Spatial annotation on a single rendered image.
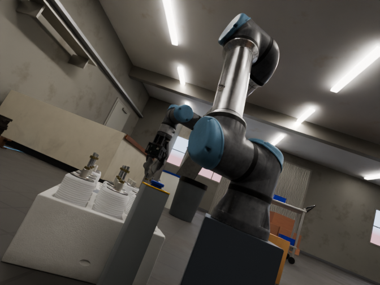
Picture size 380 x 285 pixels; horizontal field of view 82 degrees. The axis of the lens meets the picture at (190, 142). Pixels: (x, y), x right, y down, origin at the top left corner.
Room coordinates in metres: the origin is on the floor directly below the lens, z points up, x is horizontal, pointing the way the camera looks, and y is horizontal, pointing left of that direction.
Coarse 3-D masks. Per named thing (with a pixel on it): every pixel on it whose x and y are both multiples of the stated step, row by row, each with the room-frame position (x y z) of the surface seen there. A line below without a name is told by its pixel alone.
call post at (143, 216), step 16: (144, 192) 0.58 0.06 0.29; (160, 192) 0.59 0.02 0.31; (144, 208) 0.59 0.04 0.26; (160, 208) 0.60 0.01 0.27; (128, 224) 0.58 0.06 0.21; (144, 224) 0.59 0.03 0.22; (128, 240) 0.58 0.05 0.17; (144, 240) 0.60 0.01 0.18; (112, 256) 0.60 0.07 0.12; (128, 256) 0.59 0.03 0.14; (112, 272) 0.58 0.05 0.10; (128, 272) 0.59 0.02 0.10
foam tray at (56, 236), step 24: (48, 192) 0.69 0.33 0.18; (48, 216) 0.65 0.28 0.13; (72, 216) 0.67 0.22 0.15; (96, 216) 0.68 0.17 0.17; (24, 240) 0.64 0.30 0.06; (48, 240) 0.66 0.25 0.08; (72, 240) 0.67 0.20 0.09; (96, 240) 0.69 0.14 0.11; (24, 264) 0.65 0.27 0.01; (48, 264) 0.67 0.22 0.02; (72, 264) 0.68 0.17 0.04; (96, 264) 0.70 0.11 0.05; (144, 264) 0.74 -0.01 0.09
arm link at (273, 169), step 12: (264, 144) 0.53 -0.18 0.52; (264, 156) 0.52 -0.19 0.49; (276, 156) 0.53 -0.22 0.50; (252, 168) 0.51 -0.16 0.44; (264, 168) 0.52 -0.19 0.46; (276, 168) 0.53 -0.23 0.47; (240, 180) 0.54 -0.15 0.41; (252, 180) 0.53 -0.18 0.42; (264, 180) 0.53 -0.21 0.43; (276, 180) 0.54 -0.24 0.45; (264, 192) 0.53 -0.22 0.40
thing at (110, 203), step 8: (104, 192) 0.73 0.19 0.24; (112, 192) 0.72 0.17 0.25; (96, 200) 0.75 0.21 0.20; (104, 200) 0.72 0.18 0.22; (112, 200) 0.72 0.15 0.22; (120, 200) 0.73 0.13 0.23; (128, 200) 0.77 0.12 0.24; (96, 208) 0.73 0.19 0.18; (104, 208) 0.72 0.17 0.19; (112, 208) 0.72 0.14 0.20; (120, 208) 0.74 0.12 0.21; (112, 216) 0.73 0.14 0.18; (120, 216) 0.76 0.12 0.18
